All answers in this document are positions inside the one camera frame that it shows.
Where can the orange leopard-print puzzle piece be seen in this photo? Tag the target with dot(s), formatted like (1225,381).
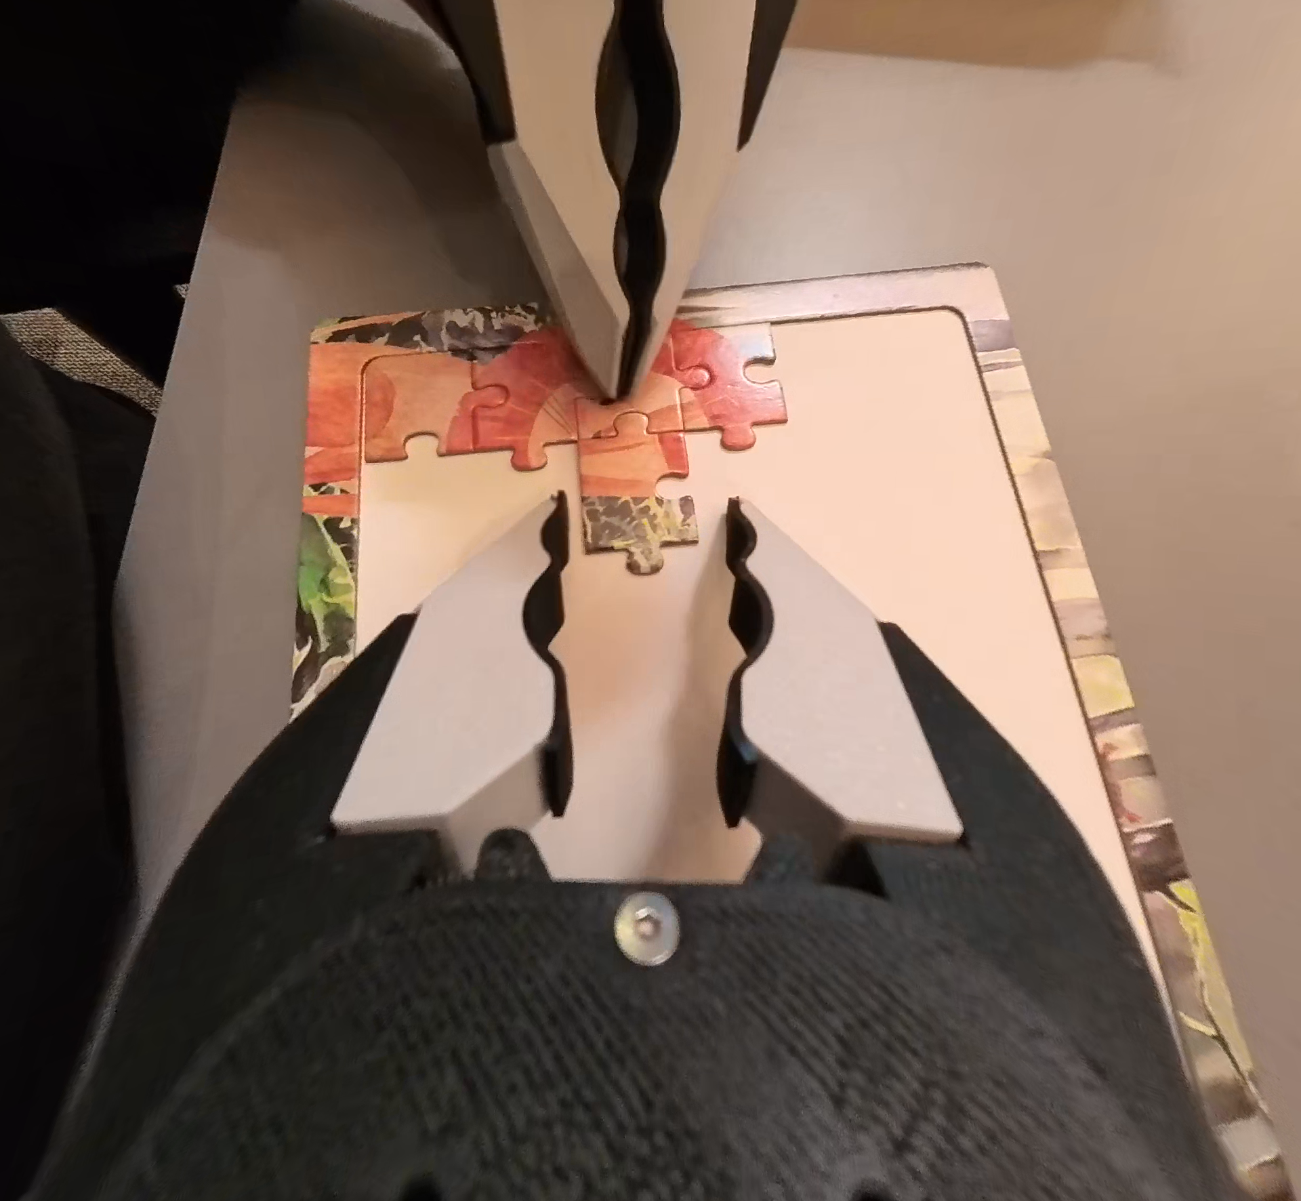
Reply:
(631,469)

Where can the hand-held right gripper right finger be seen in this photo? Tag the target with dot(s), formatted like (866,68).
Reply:
(854,722)

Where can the grey fabric chair seat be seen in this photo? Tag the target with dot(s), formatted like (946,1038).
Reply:
(71,356)

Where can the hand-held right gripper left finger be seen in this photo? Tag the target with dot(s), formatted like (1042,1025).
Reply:
(448,713)

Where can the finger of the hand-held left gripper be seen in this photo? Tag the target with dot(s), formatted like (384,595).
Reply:
(549,51)
(712,21)

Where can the joined orange puzzle pieces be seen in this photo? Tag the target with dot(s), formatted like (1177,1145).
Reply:
(477,408)

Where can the puzzle frame tray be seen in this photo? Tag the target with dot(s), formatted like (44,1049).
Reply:
(864,509)

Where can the person's dark pants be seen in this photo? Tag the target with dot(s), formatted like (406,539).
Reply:
(50,713)

